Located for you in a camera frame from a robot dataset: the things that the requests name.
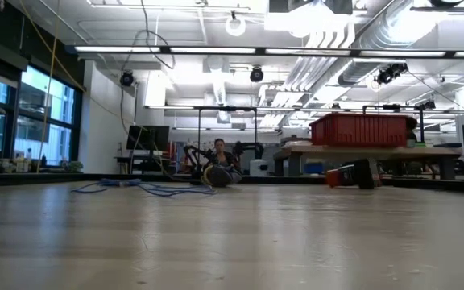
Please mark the person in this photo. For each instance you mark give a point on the person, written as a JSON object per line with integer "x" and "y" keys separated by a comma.
{"x": 222, "y": 155}

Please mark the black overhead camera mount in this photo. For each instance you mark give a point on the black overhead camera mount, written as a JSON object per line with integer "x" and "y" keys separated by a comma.
{"x": 443, "y": 8}

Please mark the black ceiling spotlight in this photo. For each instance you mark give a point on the black ceiling spotlight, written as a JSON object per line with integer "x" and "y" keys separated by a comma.
{"x": 126, "y": 79}
{"x": 256, "y": 74}

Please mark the blue box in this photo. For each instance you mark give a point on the blue box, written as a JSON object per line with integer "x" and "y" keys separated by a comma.
{"x": 313, "y": 167}

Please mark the black ceiling camera cluster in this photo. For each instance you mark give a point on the black ceiling camera cluster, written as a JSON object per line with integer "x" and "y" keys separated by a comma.
{"x": 391, "y": 73}

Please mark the red black power tool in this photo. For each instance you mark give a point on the red black power tool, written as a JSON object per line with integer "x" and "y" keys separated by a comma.
{"x": 357, "y": 174}

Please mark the black background robot arm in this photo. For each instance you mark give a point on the black background robot arm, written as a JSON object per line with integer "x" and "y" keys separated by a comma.
{"x": 195, "y": 155}
{"x": 250, "y": 147}

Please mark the wooden workbench grey legs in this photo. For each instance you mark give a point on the wooden workbench grey legs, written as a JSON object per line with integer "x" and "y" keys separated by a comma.
{"x": 377, "y": 151}

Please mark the green potted plant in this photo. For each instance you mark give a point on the green potted plant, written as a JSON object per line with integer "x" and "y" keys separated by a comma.
{"x": 73, "y": 166}

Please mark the black overhead light bar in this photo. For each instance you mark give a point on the black overhead light bar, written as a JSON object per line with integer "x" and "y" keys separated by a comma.
{"x": 261, "y": 51}

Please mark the white machine box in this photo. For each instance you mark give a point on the white machine box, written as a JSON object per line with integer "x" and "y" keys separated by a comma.
{"x": 259, "y": 167}

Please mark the grey yellow work glove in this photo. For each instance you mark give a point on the grey yellow work glove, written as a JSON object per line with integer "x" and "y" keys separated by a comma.
{"x": 220, "y": 176}

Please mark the black metal gantry frame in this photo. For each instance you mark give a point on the black metal gantry frame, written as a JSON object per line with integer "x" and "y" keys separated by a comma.
{"x": 228, "y": 108}

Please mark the red plastic bin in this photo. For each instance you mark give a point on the red plastic bin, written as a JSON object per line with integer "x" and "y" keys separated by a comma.
{"x": 357, "y": 131}

